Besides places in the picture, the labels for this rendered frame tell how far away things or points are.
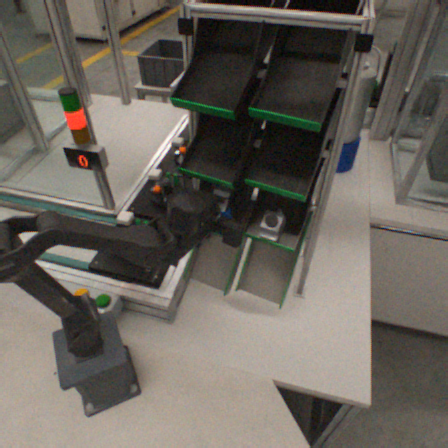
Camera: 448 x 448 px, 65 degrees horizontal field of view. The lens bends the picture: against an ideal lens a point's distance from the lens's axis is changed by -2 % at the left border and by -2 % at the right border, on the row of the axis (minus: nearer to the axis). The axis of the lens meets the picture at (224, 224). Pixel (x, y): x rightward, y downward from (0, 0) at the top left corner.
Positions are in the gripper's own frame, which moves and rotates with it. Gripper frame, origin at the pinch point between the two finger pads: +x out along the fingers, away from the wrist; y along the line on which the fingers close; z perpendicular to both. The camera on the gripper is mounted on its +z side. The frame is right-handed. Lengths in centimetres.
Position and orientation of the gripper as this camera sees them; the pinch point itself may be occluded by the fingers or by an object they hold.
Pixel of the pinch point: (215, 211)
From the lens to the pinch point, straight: 84.0
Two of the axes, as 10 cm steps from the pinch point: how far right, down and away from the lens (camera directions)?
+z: 1.4, -8.3, -5.4
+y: -8.7, -3.6, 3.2
